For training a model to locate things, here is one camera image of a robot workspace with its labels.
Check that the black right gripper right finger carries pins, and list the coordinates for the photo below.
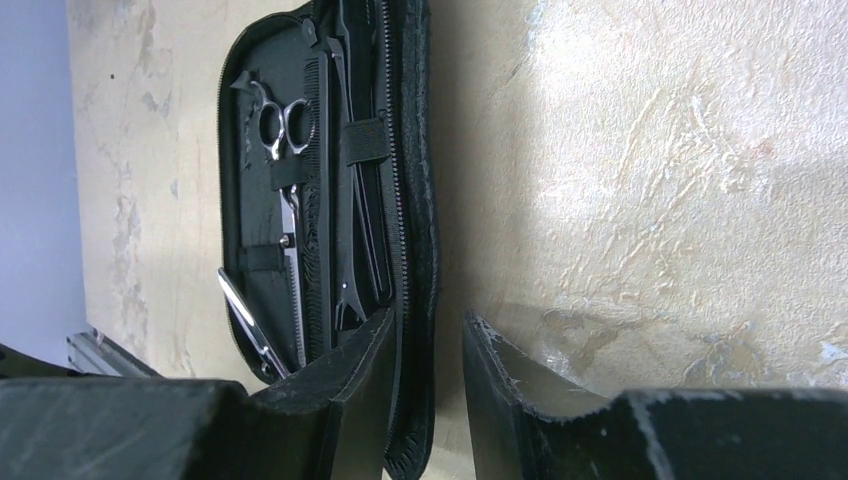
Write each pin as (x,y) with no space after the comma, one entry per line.
(527,422)

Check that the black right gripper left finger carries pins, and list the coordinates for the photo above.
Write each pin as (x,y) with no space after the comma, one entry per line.
(327,421)

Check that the black hair comb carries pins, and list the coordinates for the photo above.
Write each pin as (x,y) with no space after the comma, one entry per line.
(318,208)

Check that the black hair clip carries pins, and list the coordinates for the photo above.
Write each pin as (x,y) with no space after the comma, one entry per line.
(359,142)
(349,309)

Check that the black zippered tool case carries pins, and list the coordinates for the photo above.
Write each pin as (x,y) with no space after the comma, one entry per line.
(274,51)

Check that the silver thinning scissors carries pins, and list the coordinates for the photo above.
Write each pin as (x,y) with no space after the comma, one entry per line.
(289,198)

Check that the black hair clip in case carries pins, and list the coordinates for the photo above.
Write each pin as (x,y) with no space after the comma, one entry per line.
(349,309)

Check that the aluminium frame rail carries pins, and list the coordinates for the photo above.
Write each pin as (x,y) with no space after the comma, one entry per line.
(92,352)

